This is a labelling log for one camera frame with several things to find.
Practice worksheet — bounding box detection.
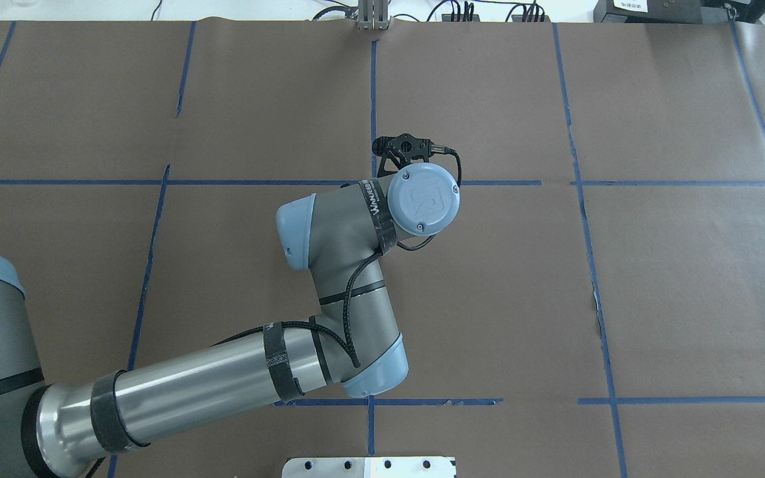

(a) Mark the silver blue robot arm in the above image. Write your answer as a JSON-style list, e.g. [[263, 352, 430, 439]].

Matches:
[[0, 163, 462, 477]]

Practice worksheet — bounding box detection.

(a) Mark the brown paper table cover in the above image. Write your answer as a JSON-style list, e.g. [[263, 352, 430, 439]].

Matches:
[[0, 18, 765, 477]]

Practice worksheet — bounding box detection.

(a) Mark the black box device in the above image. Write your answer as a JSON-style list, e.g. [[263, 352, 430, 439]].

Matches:
[[592, 0, 703, 24]]

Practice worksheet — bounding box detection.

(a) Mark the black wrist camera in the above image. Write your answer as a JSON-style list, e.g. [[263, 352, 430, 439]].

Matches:
[[371, 133, 450, 167]]

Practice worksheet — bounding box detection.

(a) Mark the black camera cable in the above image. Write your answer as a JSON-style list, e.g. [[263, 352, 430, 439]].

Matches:
[[210, 147, 463, 370]]

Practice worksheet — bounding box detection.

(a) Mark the aluminium frame post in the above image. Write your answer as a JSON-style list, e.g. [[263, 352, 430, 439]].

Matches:
[[355, 0, 390, 31]]

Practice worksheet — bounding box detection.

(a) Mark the white camera post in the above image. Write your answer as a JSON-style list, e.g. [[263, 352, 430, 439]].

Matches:
[[281, 456, 458, 477]]

